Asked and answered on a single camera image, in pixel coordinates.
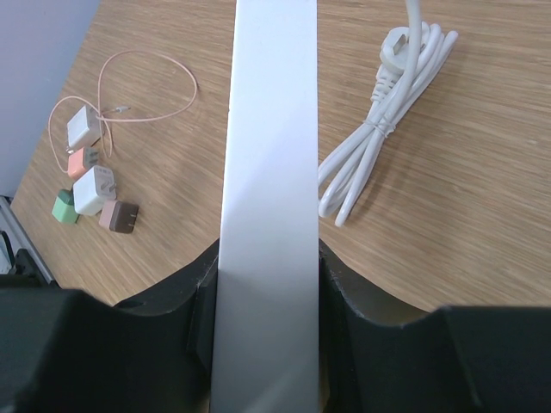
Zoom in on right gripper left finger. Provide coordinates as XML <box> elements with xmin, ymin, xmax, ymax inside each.
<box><xmin>1</xmin><ymin>244</ymin><xmax>219</xmax><ymax>412</ymax></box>

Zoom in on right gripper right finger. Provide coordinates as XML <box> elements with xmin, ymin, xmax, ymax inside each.
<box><xmin>319</xmin><ymin>244</ymin><xmax>550</xmax><ymax>412</ymax></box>

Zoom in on white green power strip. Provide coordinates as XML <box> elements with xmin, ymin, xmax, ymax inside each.
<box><xmin>210</xmin><ymin>1</ymin><xmax>319</xmax><ymax>412</ymax></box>

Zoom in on green usb charger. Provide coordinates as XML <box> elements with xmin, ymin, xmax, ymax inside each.
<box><xmin>52</xmin><ymin>189</ymin><xmax>79</xmax><ymax>224</ymax></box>

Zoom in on pink plug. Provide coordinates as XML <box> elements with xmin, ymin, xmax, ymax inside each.
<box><xmin>99</xmin><ymin>200</ymin><xmax>139</xmax><ymax>234</ymax></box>

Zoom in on white charger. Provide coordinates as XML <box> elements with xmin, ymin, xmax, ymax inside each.
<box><xmin>72</xmin><ymin>165</ymin><xmax>116</xmax><ymax>216</ymax></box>
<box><xmin>66</xmin><ymin>105</ymin><xmax>102</xmax><ymax>153</ymax></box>

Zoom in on pink usb charger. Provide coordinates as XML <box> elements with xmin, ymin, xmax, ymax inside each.
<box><xmin>67</xmin><ymin>146</ymin><xmax>99</xmax><ymax>181</ymax></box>

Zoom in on thin pink usb cable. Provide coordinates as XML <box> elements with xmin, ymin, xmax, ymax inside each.
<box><xmin>46</xmin><ymin>50</ymin><xmax>199</xmax><ymax>173</ymax></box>

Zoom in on white power cord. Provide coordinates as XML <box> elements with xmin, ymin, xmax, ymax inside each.
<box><xmin>317</xmin><ymin>0</ymin><xmax>460</xmax><ymax>228</ymax></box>

